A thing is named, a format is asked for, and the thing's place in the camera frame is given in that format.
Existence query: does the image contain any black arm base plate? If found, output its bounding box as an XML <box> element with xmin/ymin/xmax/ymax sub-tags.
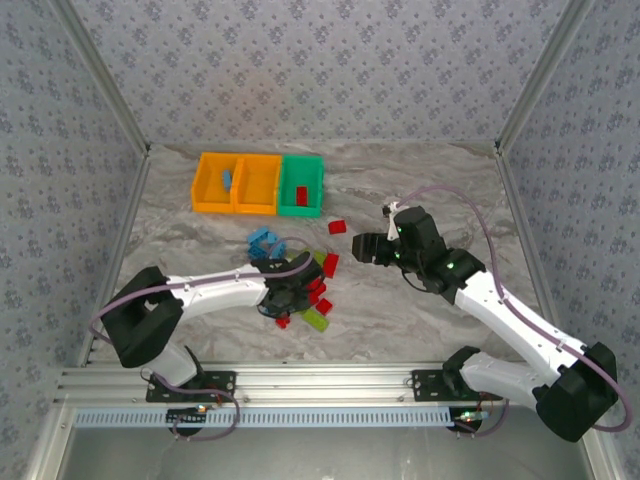
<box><xmin>411</xmin><ymin>368</ymin><xmax>481</xmax><ymax>403</ymax></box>
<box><xmin>146</xmin><ymin>369</ymin><xmax>238</xmax><ymax>404</ymax></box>

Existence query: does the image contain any white slotted cable duct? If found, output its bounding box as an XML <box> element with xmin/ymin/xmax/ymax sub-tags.
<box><xmin>67</xmin><ymin>407</ymin><xmax>459</xmax><ymax>430</ymax></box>

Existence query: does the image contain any aluminium corner post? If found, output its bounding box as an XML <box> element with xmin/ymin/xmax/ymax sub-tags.
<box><xmin>494</xmin><ymin>0</ymin><xmax>596</xmax><ymax>151</ymax></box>
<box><xmin>47</xmin><ymin>0</ymin><xmax>153</xmax><ymax>154</ymax></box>

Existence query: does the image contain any grey metal tray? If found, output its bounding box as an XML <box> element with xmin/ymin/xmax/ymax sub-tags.
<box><xmin>29</xmin><ymin>407</ymin><xmax>624</xmax><ymax>480</ymax></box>

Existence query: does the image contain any aluminium side rail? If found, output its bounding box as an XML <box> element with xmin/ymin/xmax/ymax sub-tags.
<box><xmin>74</xmin><ymin>147</ymin><xmax>154</xmax><ymax>369</ymax></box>
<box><xmin>494</xmin><ymin>144</ymin><xmax>571</xmax><ymax>351</ymax></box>

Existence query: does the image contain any aluminium mounting rail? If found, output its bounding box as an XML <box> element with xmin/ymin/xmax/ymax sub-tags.
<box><xmin>53</xmin><ymin>362</ymin><xmax>544</xmax><ymax>405</ymax></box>

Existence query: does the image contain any green plastic bin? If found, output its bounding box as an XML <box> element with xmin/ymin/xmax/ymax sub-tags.
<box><xmin>277</xmin><ymin>154</ymin><xmax>325</xmax><ymax>219</ymax></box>

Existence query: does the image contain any orange plastic bin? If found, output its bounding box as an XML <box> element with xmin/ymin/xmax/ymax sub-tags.
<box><xmin>191</xmin><ymin>152</ymin><xmax>246</xmax><ymax>215</ymax></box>
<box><xmin>233</xmin><ymin>153</ymin><xmax>284</xmax><ymax>217</ymax></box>

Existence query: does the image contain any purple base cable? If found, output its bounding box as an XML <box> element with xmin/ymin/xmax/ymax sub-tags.
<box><xmin>452</xmin><ymin>394</ymin><xmax>511</xmax><ymax>439</ymax></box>
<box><xmin>141</xmin><ymin>367</ymin><xmax>242</xmax><ymax>443</ymax></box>

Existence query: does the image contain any black controller board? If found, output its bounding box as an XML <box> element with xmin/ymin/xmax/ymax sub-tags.
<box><xmin>166</xmin><ymin>405</ymin><xmax>209</xmax><ymax>436</ymax></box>
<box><xmin>449</xmin><ymin>407</ymin><xmax>489</xmax><ymax>434</ymax></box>

